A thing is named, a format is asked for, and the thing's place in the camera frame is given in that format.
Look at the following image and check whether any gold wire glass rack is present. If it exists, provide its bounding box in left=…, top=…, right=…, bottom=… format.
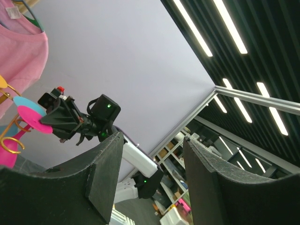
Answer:
left=0, top=84, right=31, bottom=154

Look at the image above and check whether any yellow plastic wine glass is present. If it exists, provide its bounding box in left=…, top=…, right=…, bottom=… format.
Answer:
left=0, top=75, right=8, bottom=89

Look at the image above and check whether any pink cloth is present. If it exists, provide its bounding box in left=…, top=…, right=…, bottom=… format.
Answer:
left=0, top=0, right=49, bottom=119

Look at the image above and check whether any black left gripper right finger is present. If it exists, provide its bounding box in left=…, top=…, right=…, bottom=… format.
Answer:
left=183, top=137, right=300, bottom=225

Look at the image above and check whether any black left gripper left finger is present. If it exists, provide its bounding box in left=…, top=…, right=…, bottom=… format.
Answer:
left=0, top=132, right=123, bottom=225

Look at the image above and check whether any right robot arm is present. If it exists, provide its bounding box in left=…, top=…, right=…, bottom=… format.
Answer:
left=38, top=89, right=164, bottom=203

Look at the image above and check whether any storage shelf unit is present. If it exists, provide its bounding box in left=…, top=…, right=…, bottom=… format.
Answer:
left=152, top=127, right=211, bottom=225

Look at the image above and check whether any blue plastic wine glass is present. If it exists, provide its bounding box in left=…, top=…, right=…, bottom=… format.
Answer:
left=13, top=96, right=46, bottom=117

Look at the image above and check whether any aluminium frame beam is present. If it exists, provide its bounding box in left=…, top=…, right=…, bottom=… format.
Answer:
left=215, top=86, right=300, bottom=116

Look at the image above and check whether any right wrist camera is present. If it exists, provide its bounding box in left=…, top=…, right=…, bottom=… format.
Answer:
left=37, top=86, right=67, bottom=109

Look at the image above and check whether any magenta plastic wine glass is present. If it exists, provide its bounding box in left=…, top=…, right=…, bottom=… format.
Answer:
left=0, top=106, right=53, bottom=168

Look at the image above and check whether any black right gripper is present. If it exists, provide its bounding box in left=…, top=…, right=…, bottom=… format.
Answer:
left=39, top=96, right=98, bottom=146

